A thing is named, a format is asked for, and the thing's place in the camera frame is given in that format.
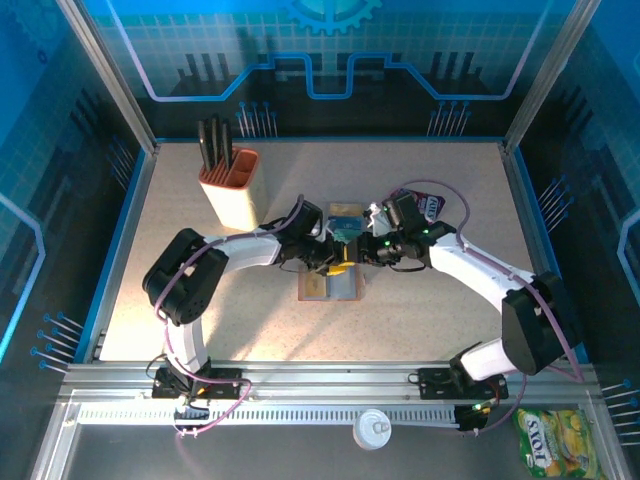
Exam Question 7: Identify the purple candy bag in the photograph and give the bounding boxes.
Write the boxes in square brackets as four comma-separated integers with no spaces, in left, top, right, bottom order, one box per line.
[382,187,447,224]

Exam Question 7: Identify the beige orange knife block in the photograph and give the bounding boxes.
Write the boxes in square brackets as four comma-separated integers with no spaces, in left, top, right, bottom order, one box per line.
[198,148,265,232]

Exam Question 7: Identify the white round lid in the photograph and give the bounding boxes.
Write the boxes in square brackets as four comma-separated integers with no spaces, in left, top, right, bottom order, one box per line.
[352,408,393,451]

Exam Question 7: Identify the black connector box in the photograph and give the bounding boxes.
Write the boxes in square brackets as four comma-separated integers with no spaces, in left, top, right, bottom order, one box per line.
[455,401,495,434]

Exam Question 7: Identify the green yellow candy bag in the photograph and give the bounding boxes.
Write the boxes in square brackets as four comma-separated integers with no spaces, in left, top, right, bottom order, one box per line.
[512,407,609,480]

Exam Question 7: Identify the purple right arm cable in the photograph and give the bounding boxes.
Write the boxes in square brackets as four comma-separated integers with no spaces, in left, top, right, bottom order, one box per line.
[389,178,585,436]

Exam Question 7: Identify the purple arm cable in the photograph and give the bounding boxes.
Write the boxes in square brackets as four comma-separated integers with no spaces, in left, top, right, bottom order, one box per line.
[389,178,585,436]
[154,193,306,441]

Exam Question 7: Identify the aluminium mounting rail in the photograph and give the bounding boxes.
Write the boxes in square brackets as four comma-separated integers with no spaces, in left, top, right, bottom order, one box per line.
[59,360,601,396]

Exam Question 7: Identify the black knife handle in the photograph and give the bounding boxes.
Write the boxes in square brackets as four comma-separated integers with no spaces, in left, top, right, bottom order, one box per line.
[209,114,224,171]
[221,121,234,171]
[197,119,211,174]

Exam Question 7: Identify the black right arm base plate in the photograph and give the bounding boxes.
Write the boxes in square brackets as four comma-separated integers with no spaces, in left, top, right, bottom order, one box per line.
[417,366,509,401]

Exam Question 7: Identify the aluminium side rail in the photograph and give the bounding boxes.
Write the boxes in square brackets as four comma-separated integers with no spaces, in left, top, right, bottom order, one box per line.
[74,144,160,362]
[501,143,591,364]

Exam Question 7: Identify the white slotted cable duct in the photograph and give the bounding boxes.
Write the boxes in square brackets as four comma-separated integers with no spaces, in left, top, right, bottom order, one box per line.
[77,404,461,424]

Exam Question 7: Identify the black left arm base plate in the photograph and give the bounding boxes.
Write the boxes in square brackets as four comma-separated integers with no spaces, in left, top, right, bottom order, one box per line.
[151,366,244,401]

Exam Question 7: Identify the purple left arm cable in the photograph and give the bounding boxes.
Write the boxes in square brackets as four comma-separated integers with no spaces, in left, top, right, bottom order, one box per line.
[154,193,306,441]

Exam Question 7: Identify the aluminium frame post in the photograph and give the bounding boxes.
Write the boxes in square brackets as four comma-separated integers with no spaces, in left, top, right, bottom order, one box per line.
[502,0,601,154]
[54,0,160,154]

